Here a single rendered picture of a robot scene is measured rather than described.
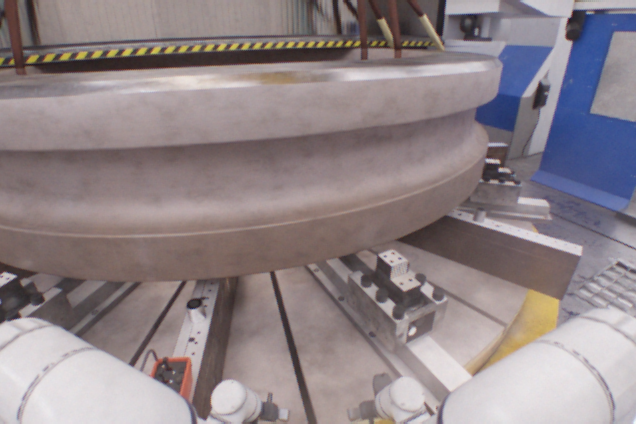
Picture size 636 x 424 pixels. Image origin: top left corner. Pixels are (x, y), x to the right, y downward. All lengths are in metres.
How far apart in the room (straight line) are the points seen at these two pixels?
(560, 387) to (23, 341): 0.62
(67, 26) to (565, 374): 4.48
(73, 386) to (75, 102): 1.25
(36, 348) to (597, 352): 0.66
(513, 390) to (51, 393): 0.49
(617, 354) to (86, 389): 0.59
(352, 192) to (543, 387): 1.46
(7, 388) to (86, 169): 1.41
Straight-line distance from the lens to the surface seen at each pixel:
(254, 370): 2.01
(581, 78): 5.66
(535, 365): 0.46
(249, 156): 1.58
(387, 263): 1.82
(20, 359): 0.53
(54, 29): 4.48
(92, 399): 0.45
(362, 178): 1.81
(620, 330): 0.56
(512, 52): 7.25
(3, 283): 2.33
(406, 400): 0.98
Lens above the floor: 1.89
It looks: 27 degrees down
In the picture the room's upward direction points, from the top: 1 degrees counter-clockwise
